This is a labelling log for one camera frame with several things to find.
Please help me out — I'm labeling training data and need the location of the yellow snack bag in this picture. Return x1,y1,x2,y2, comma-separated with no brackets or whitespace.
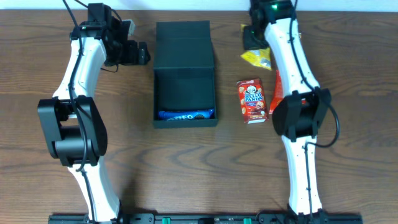
241,24,272,70

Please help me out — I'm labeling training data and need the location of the dark green box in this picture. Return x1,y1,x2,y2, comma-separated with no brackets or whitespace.
153,21,218,128

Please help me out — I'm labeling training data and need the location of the blue Oreo packet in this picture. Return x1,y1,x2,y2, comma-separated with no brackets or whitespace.
158,109,215,121

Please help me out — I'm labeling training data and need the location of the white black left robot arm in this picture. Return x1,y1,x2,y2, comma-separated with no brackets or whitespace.
37,18,154,223

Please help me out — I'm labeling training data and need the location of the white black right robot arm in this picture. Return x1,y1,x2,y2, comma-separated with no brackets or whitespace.
244,0,331,223

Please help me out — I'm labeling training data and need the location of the red Hello Panda box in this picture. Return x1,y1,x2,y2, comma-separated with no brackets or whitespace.
237,78,269,124

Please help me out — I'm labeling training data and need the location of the red snack bag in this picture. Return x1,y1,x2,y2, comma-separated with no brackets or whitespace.
269,70,284,114

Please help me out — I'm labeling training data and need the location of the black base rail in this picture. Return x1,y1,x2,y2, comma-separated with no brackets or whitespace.
48,212,364,224

